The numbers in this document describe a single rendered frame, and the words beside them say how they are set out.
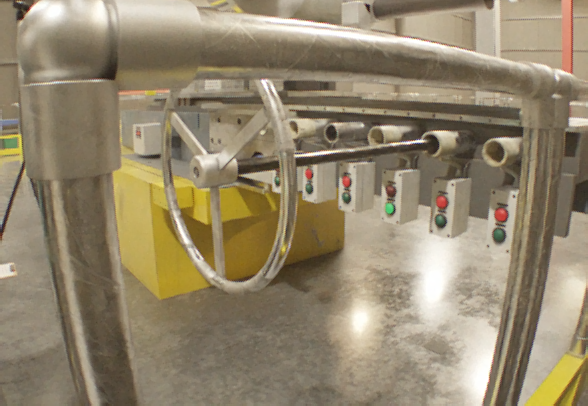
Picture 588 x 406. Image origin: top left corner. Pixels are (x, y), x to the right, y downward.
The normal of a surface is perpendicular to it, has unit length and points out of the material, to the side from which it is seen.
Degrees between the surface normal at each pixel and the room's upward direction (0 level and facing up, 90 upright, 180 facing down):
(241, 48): 97
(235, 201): 90
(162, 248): 90
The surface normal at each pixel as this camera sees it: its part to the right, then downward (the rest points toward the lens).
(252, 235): 0.63, 0.15
